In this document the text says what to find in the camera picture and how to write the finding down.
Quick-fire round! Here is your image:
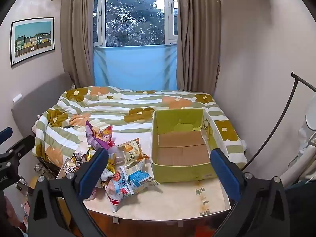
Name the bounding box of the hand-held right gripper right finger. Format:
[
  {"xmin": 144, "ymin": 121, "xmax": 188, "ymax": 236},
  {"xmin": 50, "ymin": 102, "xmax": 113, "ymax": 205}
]
[{"xmin": 210, "ymin": 148, "xmax": 292, "ymax": 237}]

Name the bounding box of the window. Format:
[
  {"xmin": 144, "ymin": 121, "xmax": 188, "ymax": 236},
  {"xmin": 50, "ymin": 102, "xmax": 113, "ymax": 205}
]
[{"xmin": 93, "ymin": 0, "xmax": 179, "ymax": 48}]

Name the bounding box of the green cardboard box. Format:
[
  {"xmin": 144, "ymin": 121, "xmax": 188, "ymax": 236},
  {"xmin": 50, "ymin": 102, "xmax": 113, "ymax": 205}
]
[{"xmin": 150, "ymin": 108, "xmax": 244, "ymax": 183}]

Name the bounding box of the light blue cloth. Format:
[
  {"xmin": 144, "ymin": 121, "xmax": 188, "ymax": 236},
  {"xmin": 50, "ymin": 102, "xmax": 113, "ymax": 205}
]
[{"xmin": 92, "ymin": 43, "xmax": 179, "ymax": 91}]

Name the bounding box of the purple snack packet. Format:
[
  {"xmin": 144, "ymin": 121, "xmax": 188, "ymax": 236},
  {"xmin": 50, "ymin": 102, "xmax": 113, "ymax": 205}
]
[{"xmin": 85, "ymin": 120, "xmax": 110, "ymax": 150}]

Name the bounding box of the pink snack packet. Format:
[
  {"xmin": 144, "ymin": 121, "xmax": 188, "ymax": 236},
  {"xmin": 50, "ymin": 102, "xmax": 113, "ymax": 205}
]
[{"xmin": 98, "ymin": 125, "xmax": 113, "ymax": 144}]

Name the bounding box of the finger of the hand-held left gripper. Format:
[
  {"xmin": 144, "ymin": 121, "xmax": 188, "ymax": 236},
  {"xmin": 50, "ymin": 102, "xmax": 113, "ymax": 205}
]
[
  {"xmin": 6, "ymin": 135, "xmax": 35, "ymax": 162},
  {"xmin": 0, "ymin": 127, "xmax": 13, "ymax": 142}
]

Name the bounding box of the clear plastic packet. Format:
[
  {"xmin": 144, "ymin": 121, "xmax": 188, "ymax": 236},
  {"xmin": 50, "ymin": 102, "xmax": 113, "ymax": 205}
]
[{"xmin": 108, "ymin": 145, "xmax": 127, "ymax": 165}]

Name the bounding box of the red and white snack packet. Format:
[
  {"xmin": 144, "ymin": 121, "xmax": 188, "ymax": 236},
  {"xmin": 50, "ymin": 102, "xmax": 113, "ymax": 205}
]
[{"xmin": 106, "ymin": 169, "xmax": 132, "ymax": 213}]

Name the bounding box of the gold patterned snack packet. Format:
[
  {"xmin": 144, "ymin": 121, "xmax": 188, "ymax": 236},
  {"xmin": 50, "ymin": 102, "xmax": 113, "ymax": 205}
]
[{"xmin": 97, "ymin": 152, "xmax": 117, "ymax": 185}]

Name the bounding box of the beige curtain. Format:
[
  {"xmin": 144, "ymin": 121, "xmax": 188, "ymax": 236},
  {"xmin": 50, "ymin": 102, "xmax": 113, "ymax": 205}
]
[
  {"xmin": 176, "ymin": 0, "xmax": 222, "ymax": 97},
  {"xmin": 60, "ymin": 0, "xmax": 100, "ymax": 90}
]

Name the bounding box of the black curved rod stand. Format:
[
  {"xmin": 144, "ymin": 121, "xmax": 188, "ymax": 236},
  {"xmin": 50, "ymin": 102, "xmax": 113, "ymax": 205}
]
[{"xmin": 241, "ymin": 72, "xmax": 316, "ymax": 171}]

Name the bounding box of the cartoon figures snack packet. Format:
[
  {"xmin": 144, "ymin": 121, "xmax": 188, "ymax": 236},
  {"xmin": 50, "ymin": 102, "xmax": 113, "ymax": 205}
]
[{"xmin": 72, "ymin": 146, "xmax": 97, "ymax": 165}]

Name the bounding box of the floral striped blanket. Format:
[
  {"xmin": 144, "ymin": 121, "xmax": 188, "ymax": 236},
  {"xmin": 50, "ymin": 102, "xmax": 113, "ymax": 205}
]
[{"xmin": 32, "ymin": 86, "xmax": 248, "ymax": 171}]

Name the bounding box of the white appliance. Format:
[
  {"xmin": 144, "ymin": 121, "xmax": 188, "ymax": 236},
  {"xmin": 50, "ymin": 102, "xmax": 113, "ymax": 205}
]
[{"xmin": 296, "ymin": 101, "xmax": 316, "ymax": 179}]

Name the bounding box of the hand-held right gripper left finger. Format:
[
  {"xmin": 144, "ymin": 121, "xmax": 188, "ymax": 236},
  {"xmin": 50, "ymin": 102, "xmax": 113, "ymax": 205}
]
[{"xmin": 26, "ymin": 148, "xmax": 110, "ymax": 237}]

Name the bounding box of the pale yellow snack packet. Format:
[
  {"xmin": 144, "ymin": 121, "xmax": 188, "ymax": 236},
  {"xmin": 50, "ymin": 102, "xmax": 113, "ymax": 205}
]
[{"xmin": 117, "ymin": 139, "xmax": 150, "ymax": 166}]

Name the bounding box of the framed houses picture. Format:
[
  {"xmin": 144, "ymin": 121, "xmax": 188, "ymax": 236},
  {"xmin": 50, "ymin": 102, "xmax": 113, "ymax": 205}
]
[{"xmin": 10, "ymin": 17, "xmax": 55, "ymax": 67}]

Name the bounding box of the blue and white snack packet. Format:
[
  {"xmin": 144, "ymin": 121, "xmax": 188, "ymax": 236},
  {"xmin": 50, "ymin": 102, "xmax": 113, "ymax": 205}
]
[{"xmin": 125, "ymin": 158, "xmax": 160, "ymax": 195}]

